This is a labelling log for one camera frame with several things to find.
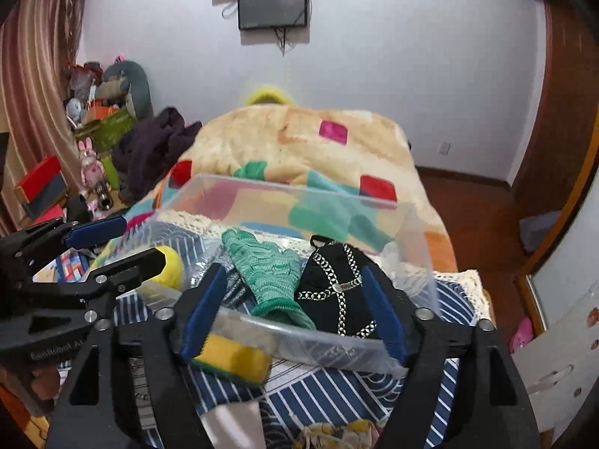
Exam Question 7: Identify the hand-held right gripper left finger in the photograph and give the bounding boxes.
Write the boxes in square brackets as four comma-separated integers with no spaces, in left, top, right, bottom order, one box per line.
[44,264,228,449]

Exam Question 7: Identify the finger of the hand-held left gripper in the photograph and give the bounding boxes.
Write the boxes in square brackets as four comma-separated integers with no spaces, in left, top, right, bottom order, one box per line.
[25,247,170,310]
[0,215,128,268]

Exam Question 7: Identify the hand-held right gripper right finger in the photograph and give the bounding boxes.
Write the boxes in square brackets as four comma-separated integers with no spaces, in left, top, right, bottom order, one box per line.
[362,266,555,449]

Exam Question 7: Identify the yellow green sponge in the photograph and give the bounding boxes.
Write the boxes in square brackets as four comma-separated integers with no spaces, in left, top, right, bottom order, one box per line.
[191,334,273,384]
[140,244,185,307]

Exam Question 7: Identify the black chain-print cap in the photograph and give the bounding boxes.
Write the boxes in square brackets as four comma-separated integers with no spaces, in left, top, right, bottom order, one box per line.
[294,235,380,337]

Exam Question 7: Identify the green knitted glove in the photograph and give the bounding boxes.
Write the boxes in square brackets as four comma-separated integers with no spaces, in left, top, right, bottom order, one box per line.
[221,228,316,330]

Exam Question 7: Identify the clear plastic storage bin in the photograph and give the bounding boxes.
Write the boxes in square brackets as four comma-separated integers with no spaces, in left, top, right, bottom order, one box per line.
[124,173,441,377]

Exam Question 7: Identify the person's left hand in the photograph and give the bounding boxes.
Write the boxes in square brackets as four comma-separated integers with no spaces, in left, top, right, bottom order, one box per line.
[28,364,61,400]

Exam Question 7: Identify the colourful printed box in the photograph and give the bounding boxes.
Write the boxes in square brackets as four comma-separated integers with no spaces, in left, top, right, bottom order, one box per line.
[33,248,97,284]

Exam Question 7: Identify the green bottle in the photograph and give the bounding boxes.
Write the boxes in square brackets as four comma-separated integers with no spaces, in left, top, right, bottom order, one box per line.
[100,152,118,188]

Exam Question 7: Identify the pink rabbit toy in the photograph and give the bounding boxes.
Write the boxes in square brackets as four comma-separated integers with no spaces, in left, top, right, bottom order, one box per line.
[77,138,104,184]

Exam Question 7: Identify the red grey box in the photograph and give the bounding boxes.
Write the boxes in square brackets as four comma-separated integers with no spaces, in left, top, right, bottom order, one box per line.
[14,155,69,220]

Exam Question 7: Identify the dark purple cloth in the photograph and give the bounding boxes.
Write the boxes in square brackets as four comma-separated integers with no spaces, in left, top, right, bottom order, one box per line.
[111,107,203,204]

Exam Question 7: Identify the navy white striped cloth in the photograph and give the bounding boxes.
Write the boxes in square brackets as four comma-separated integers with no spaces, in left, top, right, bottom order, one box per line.
[107,224,478,449]

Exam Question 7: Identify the green cardboard box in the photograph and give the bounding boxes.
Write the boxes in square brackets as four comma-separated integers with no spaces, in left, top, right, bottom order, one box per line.
[75,111,136,153]

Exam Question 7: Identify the white paper sheet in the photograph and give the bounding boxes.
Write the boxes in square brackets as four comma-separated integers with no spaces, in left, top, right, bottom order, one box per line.
[199,402,265,449]

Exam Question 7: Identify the yellow floral cloth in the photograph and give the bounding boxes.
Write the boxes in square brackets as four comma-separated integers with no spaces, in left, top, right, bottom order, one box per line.
[292,420,380,449]

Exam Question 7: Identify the pink slipper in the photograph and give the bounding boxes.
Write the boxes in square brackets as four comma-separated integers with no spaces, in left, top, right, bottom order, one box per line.
[509,317,535,354]

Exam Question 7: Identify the pile of small toys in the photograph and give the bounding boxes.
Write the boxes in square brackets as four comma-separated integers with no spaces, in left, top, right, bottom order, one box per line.
[63,61,106,120]

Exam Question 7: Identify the grey plush toy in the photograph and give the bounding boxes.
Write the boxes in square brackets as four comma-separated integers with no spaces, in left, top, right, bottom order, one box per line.
[100,59,154,120]

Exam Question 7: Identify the striped pink brown curtain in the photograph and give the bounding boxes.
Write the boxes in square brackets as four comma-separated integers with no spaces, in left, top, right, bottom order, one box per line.
[0,0,101,239]

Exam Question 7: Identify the white cabinet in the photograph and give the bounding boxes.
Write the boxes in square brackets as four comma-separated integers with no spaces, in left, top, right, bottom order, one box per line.
[510,224,599,449]

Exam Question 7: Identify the beige colourful-squares blanket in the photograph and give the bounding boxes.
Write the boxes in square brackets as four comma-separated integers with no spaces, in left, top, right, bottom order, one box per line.
[126,103,457,272]

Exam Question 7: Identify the yellow-green fluffy plush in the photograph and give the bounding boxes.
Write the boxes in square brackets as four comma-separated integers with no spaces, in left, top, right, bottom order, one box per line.
[241,83,293,108]

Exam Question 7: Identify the brown wooden wardrobe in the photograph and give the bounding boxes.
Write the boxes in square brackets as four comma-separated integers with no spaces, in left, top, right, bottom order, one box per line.
[501,0,599,291]

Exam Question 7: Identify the black hanging cables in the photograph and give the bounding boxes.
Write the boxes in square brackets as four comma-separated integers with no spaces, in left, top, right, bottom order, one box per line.
[274,27,297,57]

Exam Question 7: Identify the small black wall monitor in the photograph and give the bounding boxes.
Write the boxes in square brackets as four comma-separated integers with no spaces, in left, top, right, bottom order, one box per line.
[237,0,310,31]

